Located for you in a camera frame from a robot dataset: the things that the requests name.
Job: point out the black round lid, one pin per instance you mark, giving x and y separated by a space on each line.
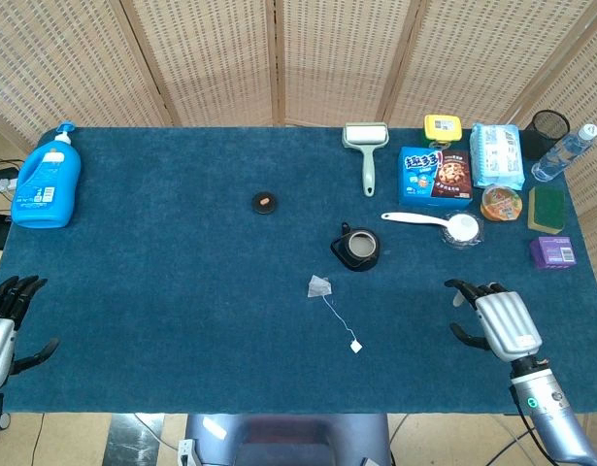
264 203

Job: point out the orange jelly cup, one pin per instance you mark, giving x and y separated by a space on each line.
501 203

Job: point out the white power strip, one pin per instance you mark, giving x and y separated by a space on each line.
2 184

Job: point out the blue wet wipes pack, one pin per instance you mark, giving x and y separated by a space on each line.
497 155

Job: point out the green yellow sponge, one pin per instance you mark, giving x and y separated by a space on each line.
548 206

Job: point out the clear water bottle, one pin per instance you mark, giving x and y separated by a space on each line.
560 155

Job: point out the pale green lint roller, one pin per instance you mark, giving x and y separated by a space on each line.
368 165

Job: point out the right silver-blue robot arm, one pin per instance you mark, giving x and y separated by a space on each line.
548 408

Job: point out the black tea cup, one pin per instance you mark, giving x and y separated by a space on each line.
354 259

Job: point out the purple small box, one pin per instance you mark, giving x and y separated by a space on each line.
553 252

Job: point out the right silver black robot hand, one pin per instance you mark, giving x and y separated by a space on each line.
507 322

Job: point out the white plastic scoop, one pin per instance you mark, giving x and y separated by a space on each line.
460 228

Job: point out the blue cookie box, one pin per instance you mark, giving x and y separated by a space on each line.
424 179

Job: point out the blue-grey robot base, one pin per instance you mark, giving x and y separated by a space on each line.
288 442

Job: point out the blue detergent pump bottle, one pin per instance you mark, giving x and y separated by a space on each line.
45 179

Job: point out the bamboo folding screen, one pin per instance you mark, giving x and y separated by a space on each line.
220 58

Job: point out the black mesh pen cup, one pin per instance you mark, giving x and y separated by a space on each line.
536 141

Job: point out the yellow lidded container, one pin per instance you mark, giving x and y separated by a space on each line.
442 126

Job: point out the blue table cloth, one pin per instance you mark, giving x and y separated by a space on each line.
181 291

